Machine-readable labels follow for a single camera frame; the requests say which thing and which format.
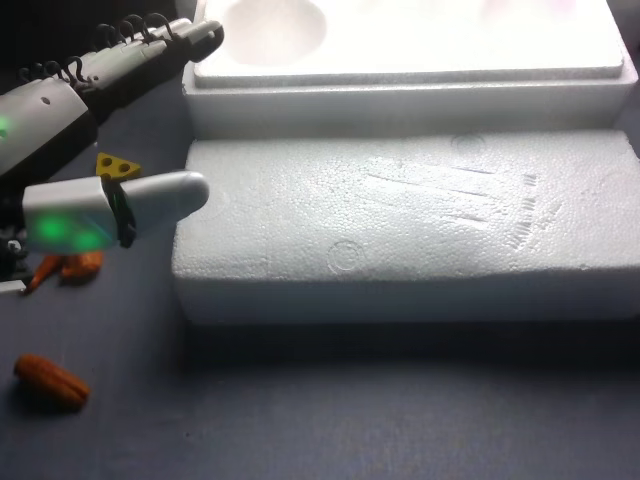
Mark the orange toy carrot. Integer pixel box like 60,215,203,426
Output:
22,255,60,297

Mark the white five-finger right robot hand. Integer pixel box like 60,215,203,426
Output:
0,9,226,254

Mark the yellow toy cheese wedge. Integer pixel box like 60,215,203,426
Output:
95,152,142,182

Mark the orange-brown toy bread roll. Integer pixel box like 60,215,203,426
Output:
13,353,93,415

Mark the white styrofoam block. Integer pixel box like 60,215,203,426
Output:
169,127,640,327

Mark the white plastic container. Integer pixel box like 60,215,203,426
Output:
181,0,640,145

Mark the grey table cloth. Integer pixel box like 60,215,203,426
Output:
0,64,640,480

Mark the orange-brown toy food chunk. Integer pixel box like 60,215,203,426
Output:
58,250,106,285

